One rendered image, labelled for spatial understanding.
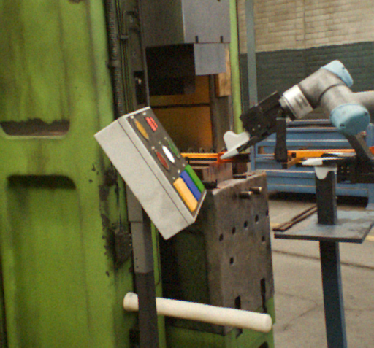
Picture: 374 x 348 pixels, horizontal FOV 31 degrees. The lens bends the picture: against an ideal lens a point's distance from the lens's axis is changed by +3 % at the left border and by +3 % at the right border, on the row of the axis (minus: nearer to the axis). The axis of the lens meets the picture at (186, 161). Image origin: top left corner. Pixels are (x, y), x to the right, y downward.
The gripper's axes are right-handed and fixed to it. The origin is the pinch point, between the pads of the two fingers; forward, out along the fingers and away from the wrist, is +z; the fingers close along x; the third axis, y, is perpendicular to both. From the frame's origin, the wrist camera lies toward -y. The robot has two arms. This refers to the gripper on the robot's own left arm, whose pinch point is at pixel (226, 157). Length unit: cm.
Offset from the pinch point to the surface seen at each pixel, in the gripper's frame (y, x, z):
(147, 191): 5.9, 27.0, 15.5
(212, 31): 32, -47, -13
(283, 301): -100, -184, 40
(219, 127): 4, -76, 5
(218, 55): 25, -49, -11
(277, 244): -100, -298, 40
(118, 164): 14.3, 27.0, 17.4
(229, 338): -50, -32, 35
